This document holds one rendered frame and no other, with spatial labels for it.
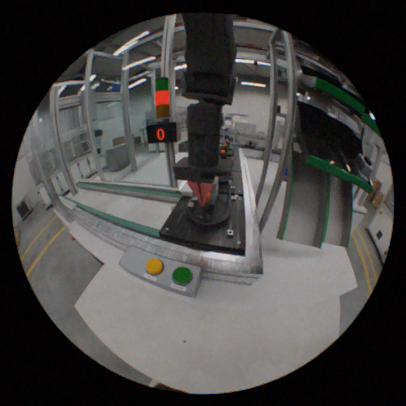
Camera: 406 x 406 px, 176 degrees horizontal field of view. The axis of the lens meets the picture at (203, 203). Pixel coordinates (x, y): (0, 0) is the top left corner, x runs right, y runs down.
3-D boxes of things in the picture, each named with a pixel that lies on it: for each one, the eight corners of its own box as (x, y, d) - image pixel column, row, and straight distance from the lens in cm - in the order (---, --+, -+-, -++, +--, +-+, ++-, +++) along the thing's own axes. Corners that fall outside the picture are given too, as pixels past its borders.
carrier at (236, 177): (243, 198, 52) (248, 170, 46) (187, 191, 54) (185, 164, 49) (241, 175, 73) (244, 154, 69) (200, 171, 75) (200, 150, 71)
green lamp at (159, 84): (165, 89, 46) (165, 77, 48) (151, 93, 49) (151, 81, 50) (171, 91, 51) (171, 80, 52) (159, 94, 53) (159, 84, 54)
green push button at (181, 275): (188, 287, 29) (187, 285, 27) (171, 282, 30) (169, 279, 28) (193, 271, 30) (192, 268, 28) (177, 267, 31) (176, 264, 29)
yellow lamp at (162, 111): (165, 116, 45) (165, 103, 45) (153, 118, 47) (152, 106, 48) (172, 116, 49) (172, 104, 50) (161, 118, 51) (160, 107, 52)
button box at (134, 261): (194, 298, 34) (193, 294, 28) (127, 272, 41) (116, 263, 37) (201, 275, 35) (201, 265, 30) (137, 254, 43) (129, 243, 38)
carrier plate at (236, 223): (244, 254, 34) (246, 249, 32) (159, 236, 38) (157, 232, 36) (243, 201, 51) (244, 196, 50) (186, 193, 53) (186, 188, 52)
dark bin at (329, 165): (347, 182, 35) (364, 160, 33) (304, 164, 28) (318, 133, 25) (317, 126, 56) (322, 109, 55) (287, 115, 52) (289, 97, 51)
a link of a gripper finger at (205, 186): (188, 194, 32) (185, 159, 28) (215, 198, 31) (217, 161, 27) (178, 211, 27) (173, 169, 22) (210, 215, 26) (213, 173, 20)
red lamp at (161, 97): (165, 103, 45) (165, 89, 46) (152, 105, 48) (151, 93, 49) (172, 104, 50) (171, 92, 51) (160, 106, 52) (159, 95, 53)
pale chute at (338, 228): (339, 246, 53) (347, 247, 50) (314, 240, 44) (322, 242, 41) (343, 171, 60) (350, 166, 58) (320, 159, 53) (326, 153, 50)
